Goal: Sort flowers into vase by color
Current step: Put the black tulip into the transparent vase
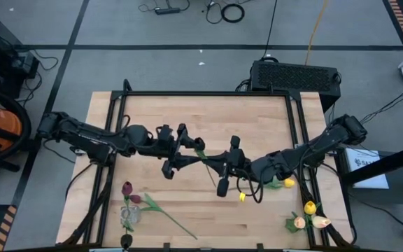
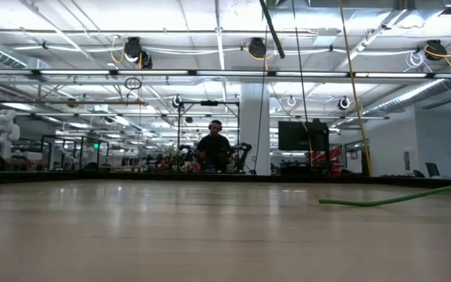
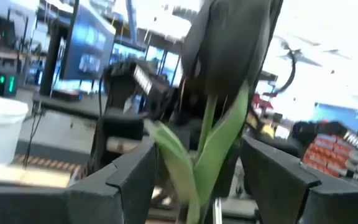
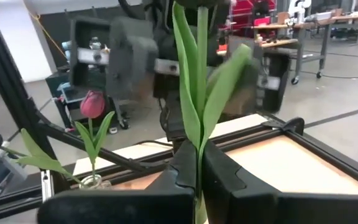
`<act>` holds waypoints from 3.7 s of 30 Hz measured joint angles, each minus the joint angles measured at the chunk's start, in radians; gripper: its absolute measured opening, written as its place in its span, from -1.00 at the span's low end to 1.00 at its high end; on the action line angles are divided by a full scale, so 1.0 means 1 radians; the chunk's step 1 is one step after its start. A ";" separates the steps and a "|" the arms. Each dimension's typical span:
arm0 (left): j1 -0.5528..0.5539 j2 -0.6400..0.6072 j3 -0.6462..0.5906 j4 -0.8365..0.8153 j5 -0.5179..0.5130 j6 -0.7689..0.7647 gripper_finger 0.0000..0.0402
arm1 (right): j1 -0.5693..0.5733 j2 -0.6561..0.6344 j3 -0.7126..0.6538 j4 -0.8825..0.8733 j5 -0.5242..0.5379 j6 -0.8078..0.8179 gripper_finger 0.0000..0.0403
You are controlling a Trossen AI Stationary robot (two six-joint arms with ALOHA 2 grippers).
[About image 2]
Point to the white square column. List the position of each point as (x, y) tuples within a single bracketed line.
[(249, 129)]

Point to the long ceiling light strip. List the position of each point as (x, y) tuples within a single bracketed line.
[(225, 73)]

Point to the black gantry frame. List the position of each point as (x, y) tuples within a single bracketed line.
[(209, 102)]

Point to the black office chair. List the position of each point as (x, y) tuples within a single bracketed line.
[(432, 169)]

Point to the cream artificial tulip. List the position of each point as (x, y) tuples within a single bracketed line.
[(271, 29)]

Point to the red equipment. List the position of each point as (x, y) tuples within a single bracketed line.
[(335, 156)]

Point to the black workstation desk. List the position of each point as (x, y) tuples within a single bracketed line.
[(300, 164)]

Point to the black monitor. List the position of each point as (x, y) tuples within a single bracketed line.
[(296, 137)]

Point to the person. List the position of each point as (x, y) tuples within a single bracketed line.
[(213, 150)]

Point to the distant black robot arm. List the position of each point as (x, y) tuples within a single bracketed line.
[(186, 150), (243, 149)]

